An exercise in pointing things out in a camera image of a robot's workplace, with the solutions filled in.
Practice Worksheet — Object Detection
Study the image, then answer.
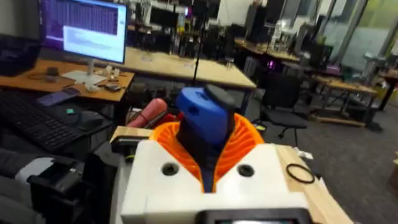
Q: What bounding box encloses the low wooden workbench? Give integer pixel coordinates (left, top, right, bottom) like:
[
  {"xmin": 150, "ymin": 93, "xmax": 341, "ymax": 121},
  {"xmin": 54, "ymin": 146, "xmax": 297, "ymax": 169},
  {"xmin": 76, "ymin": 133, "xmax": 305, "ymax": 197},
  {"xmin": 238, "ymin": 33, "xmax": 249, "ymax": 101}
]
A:
[{"xmin": 309, "ymin": 75, "xmax": 379, "ymax": 128}]

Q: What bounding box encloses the black office chair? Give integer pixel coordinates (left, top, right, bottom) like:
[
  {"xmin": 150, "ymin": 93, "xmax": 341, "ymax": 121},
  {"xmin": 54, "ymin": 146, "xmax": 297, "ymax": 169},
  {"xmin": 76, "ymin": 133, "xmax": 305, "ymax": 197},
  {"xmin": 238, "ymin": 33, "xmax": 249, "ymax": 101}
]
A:
[{"xmin": 252, "ymin": 72, "xmax": 309, "ymax": 147}]

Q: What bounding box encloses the black keyboard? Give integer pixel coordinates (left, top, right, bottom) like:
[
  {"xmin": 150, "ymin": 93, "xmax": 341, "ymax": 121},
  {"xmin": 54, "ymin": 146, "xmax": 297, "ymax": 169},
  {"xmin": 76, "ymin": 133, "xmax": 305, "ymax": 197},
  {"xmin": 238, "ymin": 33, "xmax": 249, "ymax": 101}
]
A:
[{"xmin": 0, "ymin": 92, "xmax": 85, "ymax": 153}]

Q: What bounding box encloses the cluttered wooden desk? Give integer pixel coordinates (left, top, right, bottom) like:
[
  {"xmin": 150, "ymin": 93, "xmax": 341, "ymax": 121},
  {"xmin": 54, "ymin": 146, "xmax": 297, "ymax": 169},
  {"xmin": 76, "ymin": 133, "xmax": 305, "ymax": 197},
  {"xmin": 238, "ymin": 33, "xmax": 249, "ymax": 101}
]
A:
[{"xmin": 233, "ymin": 36, "xmax": 301, "ymax": 63}]

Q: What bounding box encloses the small black camera box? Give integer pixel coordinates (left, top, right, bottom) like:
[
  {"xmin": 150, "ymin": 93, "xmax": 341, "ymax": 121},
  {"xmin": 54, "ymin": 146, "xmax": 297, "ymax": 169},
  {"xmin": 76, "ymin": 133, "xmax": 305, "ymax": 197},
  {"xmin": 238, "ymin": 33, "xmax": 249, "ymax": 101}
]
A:
[{"xmin": 110, "ymin": 136, "xmax": 154, "ymax": 157}]

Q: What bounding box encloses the dark smartphone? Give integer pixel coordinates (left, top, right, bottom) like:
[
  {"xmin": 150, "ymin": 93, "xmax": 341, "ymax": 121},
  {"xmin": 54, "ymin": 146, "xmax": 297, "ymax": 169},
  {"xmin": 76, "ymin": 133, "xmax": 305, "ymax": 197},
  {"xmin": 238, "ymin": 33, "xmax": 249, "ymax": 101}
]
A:
[{"xmin": 35, "ymin": 87, "xmax": 81, "ymax": 107}]

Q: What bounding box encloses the dark computer monitor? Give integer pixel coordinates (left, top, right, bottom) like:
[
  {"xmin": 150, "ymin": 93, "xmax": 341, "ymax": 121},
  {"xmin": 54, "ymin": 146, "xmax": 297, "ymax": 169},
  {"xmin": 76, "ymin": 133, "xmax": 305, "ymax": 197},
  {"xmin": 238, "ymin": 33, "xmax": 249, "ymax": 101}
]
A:
[{"xmin": 0, "ymin": 33, "xmax": 42, "ymax": 77}]

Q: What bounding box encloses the pink foam cylinder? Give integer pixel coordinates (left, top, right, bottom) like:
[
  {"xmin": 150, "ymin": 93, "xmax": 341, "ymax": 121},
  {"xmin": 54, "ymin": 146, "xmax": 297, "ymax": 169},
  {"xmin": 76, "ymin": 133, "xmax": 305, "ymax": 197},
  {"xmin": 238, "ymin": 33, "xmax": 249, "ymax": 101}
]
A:
[{"xmin": 126, "ymin": 98, "xmax": 169, "ymax": 129}]

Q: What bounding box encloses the long wooden table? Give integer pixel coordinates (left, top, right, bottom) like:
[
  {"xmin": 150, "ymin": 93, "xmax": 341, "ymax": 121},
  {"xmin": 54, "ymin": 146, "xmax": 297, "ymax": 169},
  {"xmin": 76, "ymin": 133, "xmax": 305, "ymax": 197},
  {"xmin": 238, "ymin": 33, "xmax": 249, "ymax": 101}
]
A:
[{"xmin": 123, "ymin": 46, "xmax": 257, "ymax": 116}]

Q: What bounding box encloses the white orange right gripper left finger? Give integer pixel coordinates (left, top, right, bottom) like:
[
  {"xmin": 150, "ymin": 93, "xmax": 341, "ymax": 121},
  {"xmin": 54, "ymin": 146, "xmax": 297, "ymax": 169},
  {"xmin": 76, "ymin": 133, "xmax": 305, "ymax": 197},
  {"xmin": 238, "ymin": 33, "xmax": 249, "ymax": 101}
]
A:
[{"xmin": 120, "ymin": 121, "xmax": 206, "ymax": 218}]

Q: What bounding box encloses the lit computer monitor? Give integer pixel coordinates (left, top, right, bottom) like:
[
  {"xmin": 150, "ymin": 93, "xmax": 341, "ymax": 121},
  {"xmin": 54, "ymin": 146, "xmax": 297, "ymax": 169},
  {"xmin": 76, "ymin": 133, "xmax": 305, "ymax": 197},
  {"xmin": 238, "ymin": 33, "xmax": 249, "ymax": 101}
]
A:
[{"xmin": 38, "ymin": 0, "xmax": 129, "ymax": 85}]

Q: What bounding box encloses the black upright wrist plate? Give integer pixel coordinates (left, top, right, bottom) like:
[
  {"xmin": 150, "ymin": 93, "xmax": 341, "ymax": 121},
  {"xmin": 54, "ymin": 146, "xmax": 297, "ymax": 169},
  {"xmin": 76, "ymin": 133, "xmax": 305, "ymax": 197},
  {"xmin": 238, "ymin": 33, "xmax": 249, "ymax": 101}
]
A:
[{"xmin": 83, "ymin": 151, "xmax": 119, "ymax": 224}]

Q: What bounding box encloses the white orange right gripper right finger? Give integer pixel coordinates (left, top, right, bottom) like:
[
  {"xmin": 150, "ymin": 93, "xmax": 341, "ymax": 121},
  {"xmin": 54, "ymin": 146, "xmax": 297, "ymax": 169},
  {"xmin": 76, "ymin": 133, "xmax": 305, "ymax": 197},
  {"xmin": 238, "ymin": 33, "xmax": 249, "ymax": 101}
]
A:
[{"xmin": 213, "ymin": 113, "xmax": 293, "ymax": 196}]

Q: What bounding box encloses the black tripod pole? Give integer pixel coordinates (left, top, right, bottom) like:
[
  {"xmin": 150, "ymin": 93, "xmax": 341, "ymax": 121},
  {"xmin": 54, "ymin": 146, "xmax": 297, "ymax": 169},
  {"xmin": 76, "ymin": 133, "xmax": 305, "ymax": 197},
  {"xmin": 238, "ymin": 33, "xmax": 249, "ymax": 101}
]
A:
[{"xmin": 192, "ymin": 0, "xmax": 210, "ymax": 85}]

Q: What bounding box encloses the black computer mouse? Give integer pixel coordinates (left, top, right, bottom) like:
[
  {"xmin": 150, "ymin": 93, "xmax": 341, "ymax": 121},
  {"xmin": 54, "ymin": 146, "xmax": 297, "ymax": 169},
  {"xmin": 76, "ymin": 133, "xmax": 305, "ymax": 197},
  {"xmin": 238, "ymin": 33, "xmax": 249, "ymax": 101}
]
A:
[{"xmin": 76, "ymin": 110, "xmax": 105, "ymax": 131}]

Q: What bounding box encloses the black rubber ring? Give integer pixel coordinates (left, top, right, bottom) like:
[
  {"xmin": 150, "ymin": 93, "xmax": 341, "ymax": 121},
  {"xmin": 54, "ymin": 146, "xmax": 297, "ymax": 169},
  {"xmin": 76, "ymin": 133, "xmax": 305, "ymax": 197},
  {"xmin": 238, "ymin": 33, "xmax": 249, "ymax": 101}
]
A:
[{"xmin": 285, "ymin": 163, "xmax": 316, "ymax": 185}]

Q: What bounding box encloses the small white scrap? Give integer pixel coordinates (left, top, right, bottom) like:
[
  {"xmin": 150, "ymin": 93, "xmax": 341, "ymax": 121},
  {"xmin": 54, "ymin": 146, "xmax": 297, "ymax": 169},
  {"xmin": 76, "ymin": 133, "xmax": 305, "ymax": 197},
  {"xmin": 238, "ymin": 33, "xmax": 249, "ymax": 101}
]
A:
[{"xmin": 293, "ymin": 147, "xmax": 314, "ymax": 161}]

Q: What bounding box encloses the wooden office desk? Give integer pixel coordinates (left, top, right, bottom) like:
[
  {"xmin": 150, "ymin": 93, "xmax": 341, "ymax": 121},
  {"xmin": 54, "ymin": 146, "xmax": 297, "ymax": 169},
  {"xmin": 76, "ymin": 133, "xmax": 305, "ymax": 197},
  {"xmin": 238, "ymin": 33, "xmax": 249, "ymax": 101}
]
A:
[{"xmin": 0, "ymin": 58, "xmax": 136, "ymax": 103}]

